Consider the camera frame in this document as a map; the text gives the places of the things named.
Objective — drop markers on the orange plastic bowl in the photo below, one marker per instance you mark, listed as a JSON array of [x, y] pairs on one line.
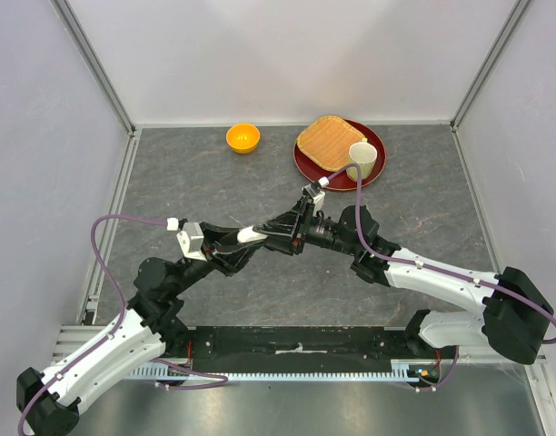
[[243, 138]]

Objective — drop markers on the dark red round tray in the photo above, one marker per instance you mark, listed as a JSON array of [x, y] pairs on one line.
[[342, 183]]

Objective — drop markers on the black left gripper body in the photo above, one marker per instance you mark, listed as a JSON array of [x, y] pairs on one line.
[[225, 262]]

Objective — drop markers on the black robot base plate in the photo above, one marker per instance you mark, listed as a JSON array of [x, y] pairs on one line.
[[300, 350]]

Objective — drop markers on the woven bamboo tray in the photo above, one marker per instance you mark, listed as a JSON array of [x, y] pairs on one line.
[[327, 141]]

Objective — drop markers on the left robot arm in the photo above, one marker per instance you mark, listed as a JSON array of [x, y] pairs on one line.
[[146, 328]]

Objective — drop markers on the light blue cable duct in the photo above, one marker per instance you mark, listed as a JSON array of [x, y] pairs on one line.
[[153, 371]]

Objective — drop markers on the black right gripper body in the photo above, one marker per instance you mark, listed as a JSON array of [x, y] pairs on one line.
[[295, 237]]

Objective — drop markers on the white earbud charging case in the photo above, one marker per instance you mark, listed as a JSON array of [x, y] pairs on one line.
[[249, 235]]

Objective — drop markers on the pale green cup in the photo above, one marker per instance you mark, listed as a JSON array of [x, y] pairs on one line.
[[362, 157]]

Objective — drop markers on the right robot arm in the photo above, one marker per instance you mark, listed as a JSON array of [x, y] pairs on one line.
[[503, 310]]

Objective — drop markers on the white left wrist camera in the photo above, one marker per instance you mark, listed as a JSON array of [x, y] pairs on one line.
[[191, 241]]

